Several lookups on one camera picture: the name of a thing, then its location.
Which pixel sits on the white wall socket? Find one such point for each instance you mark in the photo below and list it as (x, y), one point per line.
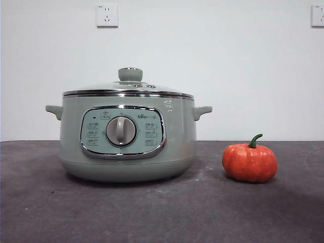
(318, 15)
(107, 15)

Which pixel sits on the small orange pumpkin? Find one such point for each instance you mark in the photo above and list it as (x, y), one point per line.
(249, 164)

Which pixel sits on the sage green electric pot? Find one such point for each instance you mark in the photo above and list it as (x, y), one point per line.
(177, 141)

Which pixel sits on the glass lid with green knob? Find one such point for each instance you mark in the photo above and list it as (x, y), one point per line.
(130, 74)

